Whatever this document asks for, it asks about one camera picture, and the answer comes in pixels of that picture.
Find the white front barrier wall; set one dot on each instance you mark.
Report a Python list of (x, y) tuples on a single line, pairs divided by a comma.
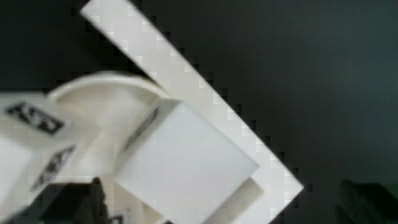
[(138, 40)]

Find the white barrier wall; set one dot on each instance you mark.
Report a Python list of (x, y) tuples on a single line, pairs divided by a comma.
[(138, 40), (256, 203)]

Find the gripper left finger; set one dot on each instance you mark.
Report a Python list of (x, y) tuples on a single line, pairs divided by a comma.
[(69, 204)]

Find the white stool leg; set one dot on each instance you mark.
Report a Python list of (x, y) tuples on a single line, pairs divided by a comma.
[(42, 133), (183, 166)]

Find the white round stool seat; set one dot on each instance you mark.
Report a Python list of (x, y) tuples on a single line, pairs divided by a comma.
[(112, 98)]

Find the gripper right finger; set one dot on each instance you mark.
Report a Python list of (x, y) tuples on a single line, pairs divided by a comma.
[(367, 203)]

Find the white right barrier wall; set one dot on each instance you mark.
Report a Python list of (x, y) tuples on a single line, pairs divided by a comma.
[(256, 203)]

